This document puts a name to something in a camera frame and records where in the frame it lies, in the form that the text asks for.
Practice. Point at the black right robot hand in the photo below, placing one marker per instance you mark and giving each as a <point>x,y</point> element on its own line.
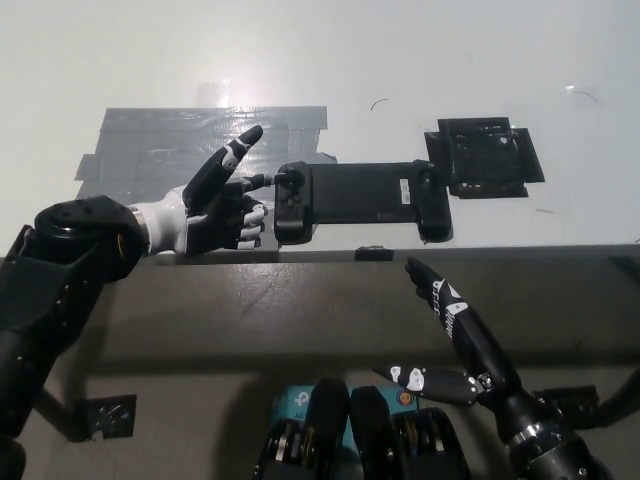
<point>475,340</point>

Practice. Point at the black square tape patch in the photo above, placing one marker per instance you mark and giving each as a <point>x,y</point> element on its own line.
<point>482,157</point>

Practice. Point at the straight black table leg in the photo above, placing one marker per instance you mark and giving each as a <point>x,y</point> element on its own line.
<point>55,406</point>

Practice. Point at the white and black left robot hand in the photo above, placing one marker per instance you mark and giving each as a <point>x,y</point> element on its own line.
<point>210,215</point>

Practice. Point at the black robot torso teal tops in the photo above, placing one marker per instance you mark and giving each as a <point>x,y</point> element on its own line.
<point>367,440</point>

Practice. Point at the large grey tape patch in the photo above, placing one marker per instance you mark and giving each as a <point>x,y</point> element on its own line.
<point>150,145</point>

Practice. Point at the black game controller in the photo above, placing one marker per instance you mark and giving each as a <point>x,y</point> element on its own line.
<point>360,192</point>

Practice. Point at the curved black table leg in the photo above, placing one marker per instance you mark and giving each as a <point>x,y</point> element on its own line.
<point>622,402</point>

